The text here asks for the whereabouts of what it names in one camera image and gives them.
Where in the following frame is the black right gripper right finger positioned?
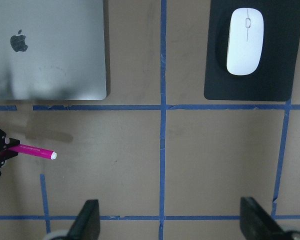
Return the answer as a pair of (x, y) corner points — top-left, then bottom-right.
(239, 197), (285, 240)

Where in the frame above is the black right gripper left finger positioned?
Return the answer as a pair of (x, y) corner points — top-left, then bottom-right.
(66, 199), (101, 240)

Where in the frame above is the pink highlighter pen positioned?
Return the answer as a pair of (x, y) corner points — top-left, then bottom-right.
(8, 144), (58, 160)

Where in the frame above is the white computer mouse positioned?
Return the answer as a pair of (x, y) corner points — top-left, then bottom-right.
(226, 7), (264, 76)

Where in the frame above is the black mousepad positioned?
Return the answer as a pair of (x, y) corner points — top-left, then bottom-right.
(203, 0), (300, 102)

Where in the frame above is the silver closed laptop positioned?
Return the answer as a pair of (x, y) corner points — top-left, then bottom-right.
(0, 0), (107, 101)

